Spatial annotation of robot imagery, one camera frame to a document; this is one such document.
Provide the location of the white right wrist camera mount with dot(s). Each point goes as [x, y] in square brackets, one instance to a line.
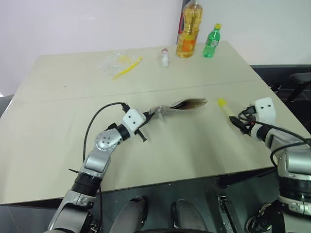
[265, 110]

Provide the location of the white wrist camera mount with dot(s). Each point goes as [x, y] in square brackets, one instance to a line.
[265, 110]
[132, 119]

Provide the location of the red and black object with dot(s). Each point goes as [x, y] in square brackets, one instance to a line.
[180, 23]

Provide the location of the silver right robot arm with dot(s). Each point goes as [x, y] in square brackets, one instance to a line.
[296, 160]

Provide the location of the black metal table frame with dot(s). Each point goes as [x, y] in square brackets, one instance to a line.
[227, 211]

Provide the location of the dark grey rounded shape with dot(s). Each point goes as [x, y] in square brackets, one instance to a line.
[132, 214]
[187, 216]

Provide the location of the small white bottle red cap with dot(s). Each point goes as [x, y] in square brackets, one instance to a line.
[164, 58]

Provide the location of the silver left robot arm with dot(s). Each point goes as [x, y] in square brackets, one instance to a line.
[97, 162]

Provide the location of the large cooking oil bottle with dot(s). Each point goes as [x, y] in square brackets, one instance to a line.
[188, 31]

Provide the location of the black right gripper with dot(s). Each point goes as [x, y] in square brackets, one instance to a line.
[247, 116]

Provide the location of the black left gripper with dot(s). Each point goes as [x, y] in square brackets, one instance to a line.
[144, 120]

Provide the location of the yellow highlighter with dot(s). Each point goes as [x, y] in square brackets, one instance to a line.
[225, 108]

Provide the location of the grid pattern zipper pouch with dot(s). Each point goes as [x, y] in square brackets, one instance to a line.
[184, 106]

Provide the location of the yellow toothbrush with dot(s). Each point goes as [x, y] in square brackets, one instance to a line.
[126, 70]

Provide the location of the black office chair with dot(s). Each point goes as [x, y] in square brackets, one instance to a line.
[297, 83]

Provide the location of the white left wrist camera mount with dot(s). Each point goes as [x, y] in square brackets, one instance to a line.
[132, 119]

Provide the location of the clear plastic bag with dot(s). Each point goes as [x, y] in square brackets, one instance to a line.
[113, 63]

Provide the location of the green plastic soda bottle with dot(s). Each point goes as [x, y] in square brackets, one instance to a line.
[212, 42]

